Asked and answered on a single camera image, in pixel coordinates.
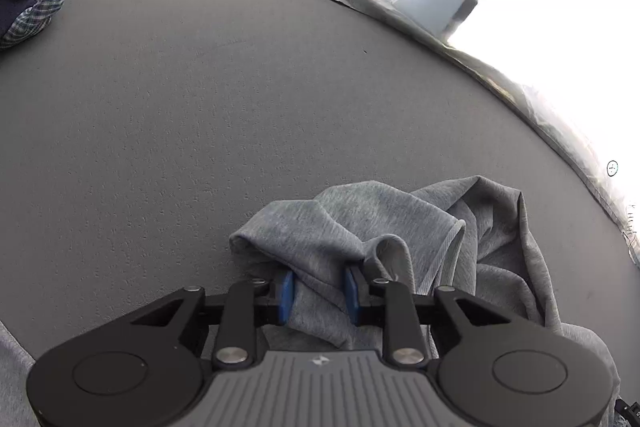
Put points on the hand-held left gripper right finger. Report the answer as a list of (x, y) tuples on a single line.
[(351, 302)]

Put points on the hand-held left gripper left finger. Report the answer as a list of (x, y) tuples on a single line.
[(287, 302)]

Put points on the grey knit garment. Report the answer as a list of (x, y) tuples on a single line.
[(400, 227)]

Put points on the blue plaid shirt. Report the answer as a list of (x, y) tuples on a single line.
[(35, 14)]

